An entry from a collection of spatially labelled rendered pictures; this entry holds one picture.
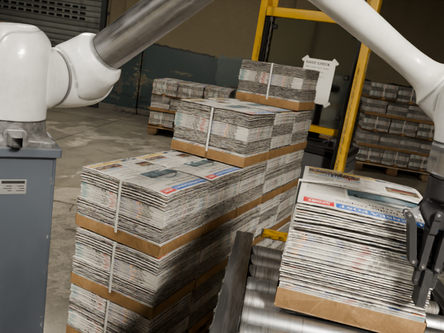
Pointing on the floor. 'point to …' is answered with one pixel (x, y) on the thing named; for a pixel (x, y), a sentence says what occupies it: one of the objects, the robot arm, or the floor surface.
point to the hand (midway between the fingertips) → (422, 285)
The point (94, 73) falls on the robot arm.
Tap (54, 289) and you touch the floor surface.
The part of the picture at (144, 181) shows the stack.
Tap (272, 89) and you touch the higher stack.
